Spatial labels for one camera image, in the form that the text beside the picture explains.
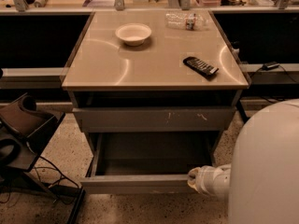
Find grey drawer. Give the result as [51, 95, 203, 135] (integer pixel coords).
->
[81, 132, 215, 194]
[73, 107, 235, 133]

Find grey top drawer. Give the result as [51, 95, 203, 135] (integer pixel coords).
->
[73, 107, 235, 133]

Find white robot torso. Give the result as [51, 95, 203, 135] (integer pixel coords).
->
[228, 99, 299, 224]

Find black snack bar packet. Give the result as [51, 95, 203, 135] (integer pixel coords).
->
[183, 57, 218, 78]

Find grey drawer cabinet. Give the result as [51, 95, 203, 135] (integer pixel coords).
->
[61, 8, 250, 142]

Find white paper bowl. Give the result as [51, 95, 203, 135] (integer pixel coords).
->
[115, 23, 151, 47]

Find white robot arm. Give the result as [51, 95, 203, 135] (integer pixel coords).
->
[187, 164, 231, 201]

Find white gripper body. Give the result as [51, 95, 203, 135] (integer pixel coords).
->
[195, 166, 223, 196]

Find black power adapter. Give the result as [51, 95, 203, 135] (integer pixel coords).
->
[262, 62, 279, 70]

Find clear plastic water bottle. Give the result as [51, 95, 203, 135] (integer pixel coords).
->
[165, 12, 207, 31]

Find black floor cables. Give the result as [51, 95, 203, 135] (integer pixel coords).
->
[0, 155, 80, 205]

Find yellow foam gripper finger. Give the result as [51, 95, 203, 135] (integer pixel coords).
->
[187, 167, 201, 192]

